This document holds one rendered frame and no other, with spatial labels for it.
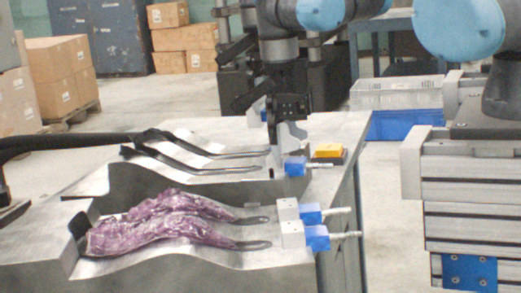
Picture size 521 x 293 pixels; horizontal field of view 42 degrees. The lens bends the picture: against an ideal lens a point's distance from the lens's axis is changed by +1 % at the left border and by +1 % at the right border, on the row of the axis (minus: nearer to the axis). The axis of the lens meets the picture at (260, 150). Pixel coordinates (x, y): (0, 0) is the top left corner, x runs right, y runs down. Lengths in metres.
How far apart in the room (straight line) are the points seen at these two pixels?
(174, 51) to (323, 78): 3.28
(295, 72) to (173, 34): 6.97
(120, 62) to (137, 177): 7.10
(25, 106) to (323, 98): 2.29
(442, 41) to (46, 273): 0.67
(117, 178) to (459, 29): 0.80
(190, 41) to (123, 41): 0.84
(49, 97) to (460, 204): 5.11
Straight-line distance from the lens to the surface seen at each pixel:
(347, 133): 1.93
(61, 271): 1.09
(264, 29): 1.29
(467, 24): 0.93
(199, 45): 8.13
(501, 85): 1.09
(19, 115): 5.41
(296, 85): 1.31
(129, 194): 1.45
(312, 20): 1.19
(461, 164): 1.10
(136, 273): 1.07
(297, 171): 1.36
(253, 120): 1.66
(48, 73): 5.95
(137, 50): 8.36
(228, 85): 5.60
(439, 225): 1.15
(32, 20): 9.73
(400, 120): 4.60
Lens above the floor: 1.32
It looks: 16 degrees down
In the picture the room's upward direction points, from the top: 6 degrees counter-clockwise
